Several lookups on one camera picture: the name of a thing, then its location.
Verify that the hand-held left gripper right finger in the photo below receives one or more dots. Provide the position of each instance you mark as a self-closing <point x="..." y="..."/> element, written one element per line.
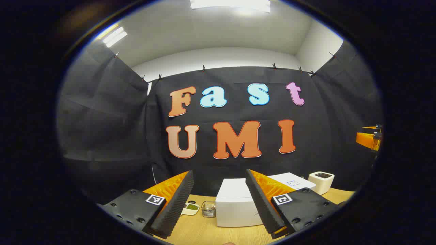
<point x="260" y="204"/>

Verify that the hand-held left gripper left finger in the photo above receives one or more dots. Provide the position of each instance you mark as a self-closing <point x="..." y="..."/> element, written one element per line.
<point x="177" y="207"/>

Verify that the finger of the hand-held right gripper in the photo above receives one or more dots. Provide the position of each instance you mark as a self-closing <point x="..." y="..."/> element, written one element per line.
<point x="364" y="139"/>

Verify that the white microwave oven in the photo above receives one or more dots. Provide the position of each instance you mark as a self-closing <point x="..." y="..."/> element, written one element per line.
<point x="235" y="204"/>

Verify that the white divided spice dish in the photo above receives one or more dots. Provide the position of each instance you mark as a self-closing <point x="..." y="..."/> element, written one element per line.
<point x="190" y="208"/>

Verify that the white toaster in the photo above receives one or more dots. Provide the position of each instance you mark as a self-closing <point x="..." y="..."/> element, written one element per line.
<point x="321" y="183"/>

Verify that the black backdrop cloth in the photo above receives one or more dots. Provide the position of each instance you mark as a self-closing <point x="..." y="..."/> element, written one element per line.
<point x="109" y="129"/>

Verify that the ceiling light panel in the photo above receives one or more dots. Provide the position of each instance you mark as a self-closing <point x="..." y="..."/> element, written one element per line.
<point x="115" y="36"/>

